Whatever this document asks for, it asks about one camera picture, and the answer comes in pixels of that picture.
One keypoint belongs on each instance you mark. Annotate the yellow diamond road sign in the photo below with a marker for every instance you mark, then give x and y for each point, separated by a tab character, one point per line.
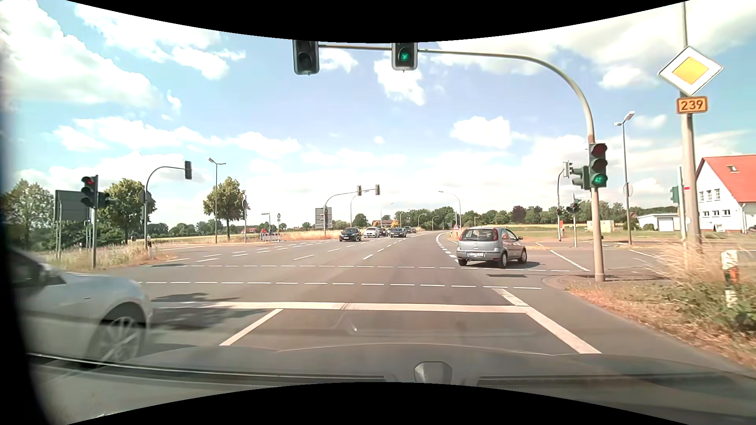
689	147

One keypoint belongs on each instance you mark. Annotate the silver hatchback car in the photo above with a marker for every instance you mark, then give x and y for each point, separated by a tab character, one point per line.
489	244

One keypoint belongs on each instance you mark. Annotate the white marker post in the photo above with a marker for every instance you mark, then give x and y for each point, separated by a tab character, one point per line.
731	274

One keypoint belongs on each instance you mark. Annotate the traffic light on post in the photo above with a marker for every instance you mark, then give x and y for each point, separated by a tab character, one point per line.
560	200
574	212
90	195

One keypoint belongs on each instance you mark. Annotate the dark car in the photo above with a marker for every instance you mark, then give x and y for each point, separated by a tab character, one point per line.
398	232

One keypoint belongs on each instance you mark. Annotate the dry grass verge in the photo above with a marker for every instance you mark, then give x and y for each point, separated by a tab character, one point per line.
106	255
667	310

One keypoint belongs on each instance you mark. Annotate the black car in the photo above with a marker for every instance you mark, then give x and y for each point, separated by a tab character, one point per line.
349	234

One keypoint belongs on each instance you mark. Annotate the white house with red roof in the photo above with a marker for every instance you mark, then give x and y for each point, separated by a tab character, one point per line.
723	198

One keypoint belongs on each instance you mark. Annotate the tree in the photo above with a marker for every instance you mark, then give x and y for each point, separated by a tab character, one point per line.
226	200
127	203
26	209

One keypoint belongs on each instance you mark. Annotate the car's own bonnet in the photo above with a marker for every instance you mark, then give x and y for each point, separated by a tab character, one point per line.
331	369

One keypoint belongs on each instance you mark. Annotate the traffic light on curved mast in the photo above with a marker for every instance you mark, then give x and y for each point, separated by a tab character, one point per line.
326	206
597	224
146	200

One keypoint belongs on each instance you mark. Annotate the dry grass field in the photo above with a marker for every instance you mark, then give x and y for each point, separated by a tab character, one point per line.
224	238

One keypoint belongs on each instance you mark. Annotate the grey asphalt road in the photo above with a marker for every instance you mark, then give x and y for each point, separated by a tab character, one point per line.
390	254

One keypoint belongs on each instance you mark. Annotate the red white barrier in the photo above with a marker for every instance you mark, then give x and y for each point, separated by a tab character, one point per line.
271	236

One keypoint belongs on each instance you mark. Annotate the row of trees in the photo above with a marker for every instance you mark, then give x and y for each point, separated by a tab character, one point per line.
472	216

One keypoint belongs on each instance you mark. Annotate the large dark direction sign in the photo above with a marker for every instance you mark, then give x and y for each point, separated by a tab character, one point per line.
71	206

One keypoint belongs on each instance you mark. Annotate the white car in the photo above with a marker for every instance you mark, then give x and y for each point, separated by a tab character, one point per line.
371	232

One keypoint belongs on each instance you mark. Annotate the low white building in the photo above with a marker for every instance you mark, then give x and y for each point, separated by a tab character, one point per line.
660	221

